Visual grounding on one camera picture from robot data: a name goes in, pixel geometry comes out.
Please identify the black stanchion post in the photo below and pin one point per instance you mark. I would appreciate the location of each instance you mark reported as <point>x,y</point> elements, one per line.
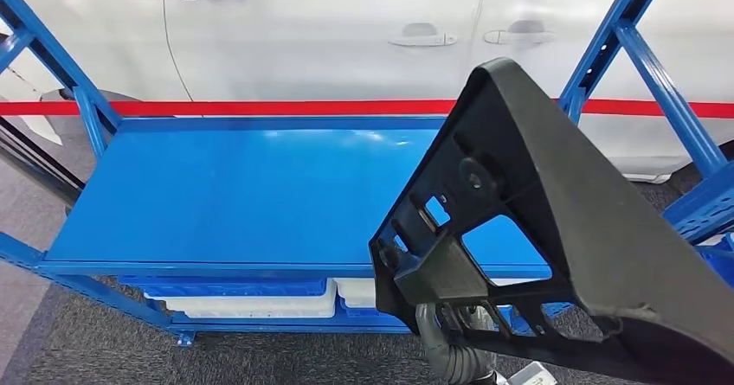
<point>40,164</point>

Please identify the white car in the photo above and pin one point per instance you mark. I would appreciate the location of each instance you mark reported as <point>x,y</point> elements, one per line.
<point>287,44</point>

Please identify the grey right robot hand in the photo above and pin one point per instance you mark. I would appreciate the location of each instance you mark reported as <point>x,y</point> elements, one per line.
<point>430,328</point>

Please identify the black plastic plate frame part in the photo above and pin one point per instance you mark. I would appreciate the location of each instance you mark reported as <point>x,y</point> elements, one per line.
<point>573,227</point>

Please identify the blue metal shelf rack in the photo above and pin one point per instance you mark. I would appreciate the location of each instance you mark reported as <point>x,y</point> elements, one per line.
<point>229,199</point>

